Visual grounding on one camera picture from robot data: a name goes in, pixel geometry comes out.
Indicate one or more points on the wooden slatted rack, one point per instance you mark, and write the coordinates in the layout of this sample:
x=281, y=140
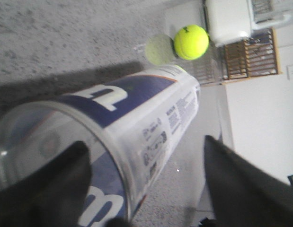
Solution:
x=252, y=57

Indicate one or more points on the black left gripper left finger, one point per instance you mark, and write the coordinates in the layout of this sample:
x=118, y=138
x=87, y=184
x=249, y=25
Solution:
x=53, y=196

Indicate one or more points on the clear Wilson tennis ball can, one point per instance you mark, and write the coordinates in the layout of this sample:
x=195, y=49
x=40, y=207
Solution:
x=130, y=125

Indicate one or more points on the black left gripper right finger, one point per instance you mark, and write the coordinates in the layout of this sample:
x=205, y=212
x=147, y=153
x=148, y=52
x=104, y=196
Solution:
x=241, y=194

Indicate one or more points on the middle yellow Wilson tennis ball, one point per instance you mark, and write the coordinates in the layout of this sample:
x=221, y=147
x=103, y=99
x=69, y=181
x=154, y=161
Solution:
x=191, y=42

